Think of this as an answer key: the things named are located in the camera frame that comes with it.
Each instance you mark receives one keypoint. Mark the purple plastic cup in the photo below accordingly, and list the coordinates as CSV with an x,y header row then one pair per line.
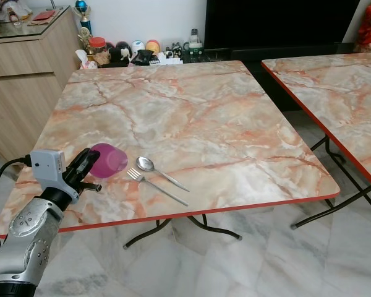
x,y
111,161

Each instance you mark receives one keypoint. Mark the metal spoon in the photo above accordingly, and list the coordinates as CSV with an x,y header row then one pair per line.
x,y
144,163

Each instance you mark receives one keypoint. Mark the metal fork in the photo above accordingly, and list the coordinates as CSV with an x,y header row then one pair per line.
x,y
154,185

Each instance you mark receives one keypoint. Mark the wooden cabinet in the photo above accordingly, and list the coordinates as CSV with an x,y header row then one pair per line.
x,y
25,86

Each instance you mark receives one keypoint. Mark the black plush toy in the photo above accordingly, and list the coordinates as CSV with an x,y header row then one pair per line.
x,y
120,54

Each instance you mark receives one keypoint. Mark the jar with red lid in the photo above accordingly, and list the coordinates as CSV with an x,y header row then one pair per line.
x,y
97,47

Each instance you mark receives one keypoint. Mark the white round figure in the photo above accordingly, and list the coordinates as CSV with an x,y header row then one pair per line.
x,y
138,47

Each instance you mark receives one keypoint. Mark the marble-print folding table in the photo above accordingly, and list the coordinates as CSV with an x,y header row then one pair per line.
x,y
204,124
328,93

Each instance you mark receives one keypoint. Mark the orange round figure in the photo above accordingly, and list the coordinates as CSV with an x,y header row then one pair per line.
x,y
153,46

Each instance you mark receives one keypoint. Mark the blue and gold trophy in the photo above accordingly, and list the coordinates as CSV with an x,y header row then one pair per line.
x,y
82,13

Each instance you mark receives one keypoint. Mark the red booklet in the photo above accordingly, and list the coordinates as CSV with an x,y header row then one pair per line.
x,y
44,16

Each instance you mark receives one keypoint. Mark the dark green flask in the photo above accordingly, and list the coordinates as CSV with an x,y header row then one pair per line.
x,y
194,46

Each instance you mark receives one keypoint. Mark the figurines on cabinet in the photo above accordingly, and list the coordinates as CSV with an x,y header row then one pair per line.
x,y
9,12

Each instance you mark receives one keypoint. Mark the black television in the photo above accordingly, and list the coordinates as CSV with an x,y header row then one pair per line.
x,y
278,25

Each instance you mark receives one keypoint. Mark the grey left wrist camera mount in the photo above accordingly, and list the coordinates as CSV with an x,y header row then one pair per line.
x,y
46,167

